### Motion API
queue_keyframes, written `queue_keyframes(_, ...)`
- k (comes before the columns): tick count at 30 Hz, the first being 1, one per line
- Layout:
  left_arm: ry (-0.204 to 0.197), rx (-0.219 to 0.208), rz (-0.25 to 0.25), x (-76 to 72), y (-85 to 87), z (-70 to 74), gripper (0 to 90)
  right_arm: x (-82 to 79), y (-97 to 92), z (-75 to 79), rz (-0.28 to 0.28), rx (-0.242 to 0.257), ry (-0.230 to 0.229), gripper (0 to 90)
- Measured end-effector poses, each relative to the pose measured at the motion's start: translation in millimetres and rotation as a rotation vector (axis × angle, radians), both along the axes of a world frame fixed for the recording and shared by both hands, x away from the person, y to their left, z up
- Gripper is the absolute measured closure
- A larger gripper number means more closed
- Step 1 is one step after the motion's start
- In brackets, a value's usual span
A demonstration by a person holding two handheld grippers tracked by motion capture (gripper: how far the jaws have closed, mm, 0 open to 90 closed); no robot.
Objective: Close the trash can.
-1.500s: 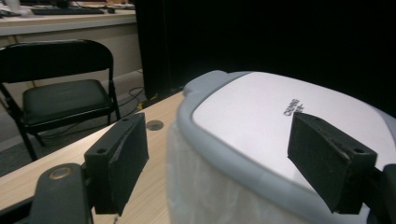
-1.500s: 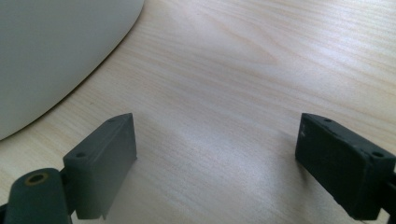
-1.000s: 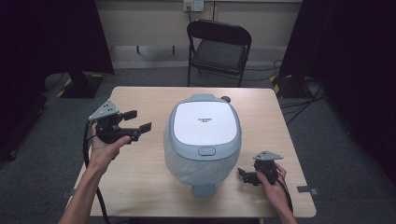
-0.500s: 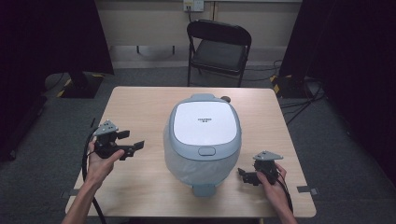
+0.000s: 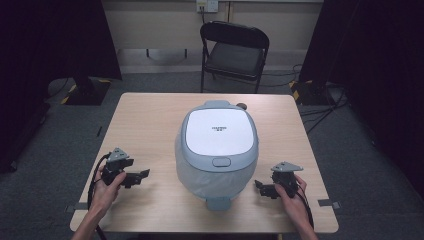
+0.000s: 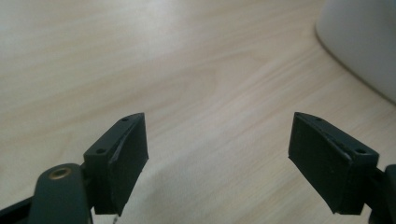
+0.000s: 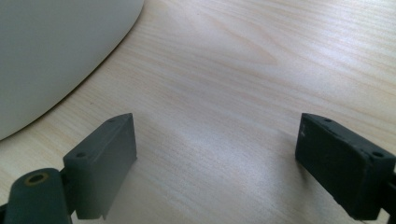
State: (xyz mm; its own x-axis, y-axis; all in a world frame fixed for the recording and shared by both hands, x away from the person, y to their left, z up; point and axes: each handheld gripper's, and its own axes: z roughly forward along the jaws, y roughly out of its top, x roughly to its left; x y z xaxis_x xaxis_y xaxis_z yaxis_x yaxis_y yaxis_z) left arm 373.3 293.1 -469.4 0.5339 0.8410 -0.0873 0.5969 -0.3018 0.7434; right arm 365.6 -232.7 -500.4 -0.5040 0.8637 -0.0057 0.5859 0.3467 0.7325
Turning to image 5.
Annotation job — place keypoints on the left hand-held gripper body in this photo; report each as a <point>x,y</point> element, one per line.
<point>115,166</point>

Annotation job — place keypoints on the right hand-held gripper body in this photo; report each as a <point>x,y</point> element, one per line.
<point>286,176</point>

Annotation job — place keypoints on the white trash bin grey lid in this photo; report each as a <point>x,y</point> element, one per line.
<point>218,146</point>

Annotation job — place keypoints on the person's right hand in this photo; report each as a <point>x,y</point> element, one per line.
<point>295,205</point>

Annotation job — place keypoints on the person's left hand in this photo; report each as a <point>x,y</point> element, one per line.
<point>105,195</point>

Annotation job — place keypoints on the small black floor marker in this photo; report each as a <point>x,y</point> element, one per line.
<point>99,131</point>

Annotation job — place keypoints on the grey tape strip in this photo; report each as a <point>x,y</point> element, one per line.
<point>76,207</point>
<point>329,203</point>

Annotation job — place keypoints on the black stand base striped tape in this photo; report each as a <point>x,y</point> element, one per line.
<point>87,93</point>
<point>310,93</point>

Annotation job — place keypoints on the small dark round object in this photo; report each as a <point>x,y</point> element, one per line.
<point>242,106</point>

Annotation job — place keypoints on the dark curtain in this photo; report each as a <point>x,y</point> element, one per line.
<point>376,66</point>
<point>50,66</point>

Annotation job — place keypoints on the black folding chair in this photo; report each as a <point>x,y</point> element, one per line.
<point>233,55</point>

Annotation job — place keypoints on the white wall outlet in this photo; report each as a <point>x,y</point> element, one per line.
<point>207,5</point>

